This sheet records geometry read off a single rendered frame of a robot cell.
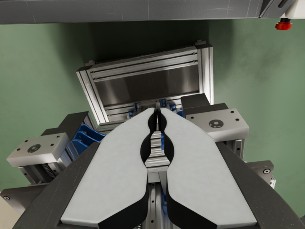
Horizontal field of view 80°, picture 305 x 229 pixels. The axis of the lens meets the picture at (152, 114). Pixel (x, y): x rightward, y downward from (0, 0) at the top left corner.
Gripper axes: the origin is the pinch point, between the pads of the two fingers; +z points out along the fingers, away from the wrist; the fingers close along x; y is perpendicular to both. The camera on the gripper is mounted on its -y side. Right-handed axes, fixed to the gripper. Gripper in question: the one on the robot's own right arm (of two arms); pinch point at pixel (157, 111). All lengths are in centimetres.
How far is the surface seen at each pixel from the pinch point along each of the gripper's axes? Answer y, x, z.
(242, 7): -5.0, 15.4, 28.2
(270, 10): -4.3, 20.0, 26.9
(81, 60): 30, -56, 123
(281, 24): 0, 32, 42
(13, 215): 223, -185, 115
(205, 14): -3.9, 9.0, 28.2
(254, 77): 45, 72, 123
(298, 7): -4.8, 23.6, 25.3
